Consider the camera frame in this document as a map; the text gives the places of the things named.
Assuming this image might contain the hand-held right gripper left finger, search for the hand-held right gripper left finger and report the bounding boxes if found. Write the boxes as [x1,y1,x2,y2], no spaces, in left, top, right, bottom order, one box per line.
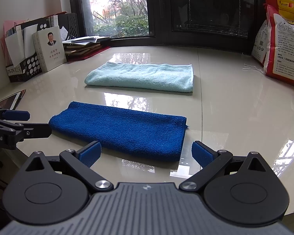
[24,140,114,193]

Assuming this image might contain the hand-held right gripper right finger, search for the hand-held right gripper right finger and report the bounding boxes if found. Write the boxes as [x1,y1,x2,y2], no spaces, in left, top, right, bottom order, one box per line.
[179,140,272,193]

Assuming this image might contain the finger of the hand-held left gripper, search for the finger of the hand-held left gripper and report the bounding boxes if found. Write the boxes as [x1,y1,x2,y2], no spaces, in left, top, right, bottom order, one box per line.
[0,108,30,128]
[8,122,52,140]

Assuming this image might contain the dark blue towel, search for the dark blue towel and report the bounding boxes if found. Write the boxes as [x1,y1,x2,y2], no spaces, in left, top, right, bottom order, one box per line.
[48,101,189,162]

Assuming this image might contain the light blue towel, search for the light blue towel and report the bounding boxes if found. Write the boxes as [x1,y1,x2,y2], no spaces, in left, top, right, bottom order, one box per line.
[84,61,194,93]

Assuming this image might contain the tablet with dark case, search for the tablet with dark case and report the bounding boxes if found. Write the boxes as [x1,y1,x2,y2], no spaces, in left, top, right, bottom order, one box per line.
[0,89,27,111]

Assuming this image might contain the black perforated file holder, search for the black perforated file holder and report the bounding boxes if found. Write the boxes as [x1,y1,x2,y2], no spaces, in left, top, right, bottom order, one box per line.
[5,53,44,83]

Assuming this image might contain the white paper sheet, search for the white paper sheet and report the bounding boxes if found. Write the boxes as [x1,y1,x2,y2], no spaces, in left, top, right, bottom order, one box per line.
[23,25,43,59]
[5,31,24,66]

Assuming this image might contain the white book with portrait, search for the white book with portrait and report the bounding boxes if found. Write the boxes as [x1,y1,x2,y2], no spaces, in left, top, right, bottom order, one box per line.
[32,25,67,73]

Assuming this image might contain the pink folder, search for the pink folder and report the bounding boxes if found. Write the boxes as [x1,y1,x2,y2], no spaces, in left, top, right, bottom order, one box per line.
[0,20,19,67]

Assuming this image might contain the red folder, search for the red folder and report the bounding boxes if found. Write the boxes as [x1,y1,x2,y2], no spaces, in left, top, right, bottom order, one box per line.
[66,45,111,61]

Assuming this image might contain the stack of brown envelopes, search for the stack of brown envelopes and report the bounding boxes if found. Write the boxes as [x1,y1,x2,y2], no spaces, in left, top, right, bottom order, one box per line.
[64,43,102,55]

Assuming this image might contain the stack of white papers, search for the stack of white papers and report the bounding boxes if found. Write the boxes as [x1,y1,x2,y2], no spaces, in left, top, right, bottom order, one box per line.
[62,36,112,45]

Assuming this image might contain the black slotted magazine holder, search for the black slotted magazine holder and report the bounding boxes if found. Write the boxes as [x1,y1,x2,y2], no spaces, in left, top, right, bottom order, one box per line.
[36,13,78,42]

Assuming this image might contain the red and white rice bag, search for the red and white rice bag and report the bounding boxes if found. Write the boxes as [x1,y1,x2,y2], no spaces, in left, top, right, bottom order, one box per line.
[263,0,294,87]

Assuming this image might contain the white string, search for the white string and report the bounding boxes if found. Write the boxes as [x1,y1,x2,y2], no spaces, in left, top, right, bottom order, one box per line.
[243,63,264,74]

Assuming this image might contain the dark window frame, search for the dark window frame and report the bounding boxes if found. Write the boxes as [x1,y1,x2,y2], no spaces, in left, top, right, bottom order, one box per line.
[68,0,269,55]

